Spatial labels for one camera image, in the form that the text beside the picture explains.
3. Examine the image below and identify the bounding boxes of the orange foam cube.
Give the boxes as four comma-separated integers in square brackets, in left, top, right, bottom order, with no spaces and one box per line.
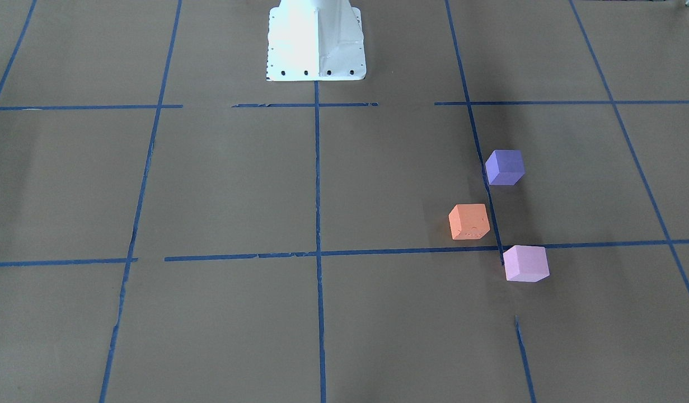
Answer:
[448,204,491,240]

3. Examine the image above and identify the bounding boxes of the dark purple foam cube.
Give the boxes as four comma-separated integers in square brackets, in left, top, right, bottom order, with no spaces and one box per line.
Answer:
[484,149,526,186]

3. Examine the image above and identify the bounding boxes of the light pink foam cube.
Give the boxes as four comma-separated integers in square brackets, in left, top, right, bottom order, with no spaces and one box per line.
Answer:
[503,245,551,283]

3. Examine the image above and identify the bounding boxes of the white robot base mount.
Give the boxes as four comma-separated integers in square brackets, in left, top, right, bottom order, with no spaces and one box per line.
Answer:
[266,1,367,82]

